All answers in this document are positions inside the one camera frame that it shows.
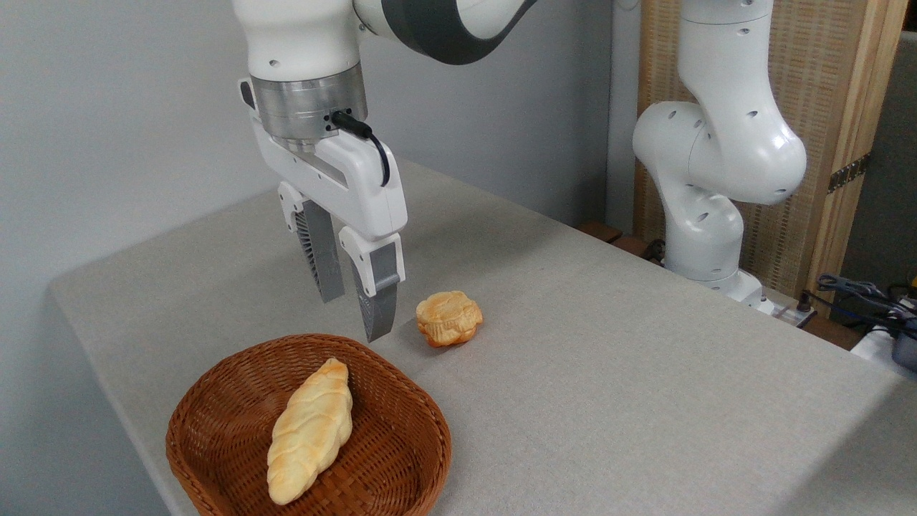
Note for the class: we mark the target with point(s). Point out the round golden bread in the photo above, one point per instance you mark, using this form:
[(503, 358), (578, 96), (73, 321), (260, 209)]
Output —
[(449, 317)]

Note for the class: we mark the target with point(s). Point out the woven wood folding screen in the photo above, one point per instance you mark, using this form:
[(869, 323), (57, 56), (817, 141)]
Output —
[(809, 72)]

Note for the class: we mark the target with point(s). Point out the long braided bread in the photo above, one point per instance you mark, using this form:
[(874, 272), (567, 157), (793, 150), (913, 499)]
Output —
[(311, 430)]

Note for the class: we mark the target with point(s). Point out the brown wicker basket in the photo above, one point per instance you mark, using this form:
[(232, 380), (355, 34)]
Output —
[(387, 459)]

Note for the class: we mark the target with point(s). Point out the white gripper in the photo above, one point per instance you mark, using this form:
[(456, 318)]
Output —
[(358, 186)]

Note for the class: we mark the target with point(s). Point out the metal screen hinge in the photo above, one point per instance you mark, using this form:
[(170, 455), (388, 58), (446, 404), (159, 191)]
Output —
[(849, 173)]

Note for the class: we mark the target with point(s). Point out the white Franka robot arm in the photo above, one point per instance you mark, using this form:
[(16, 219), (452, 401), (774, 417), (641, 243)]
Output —
[(720, 143)]

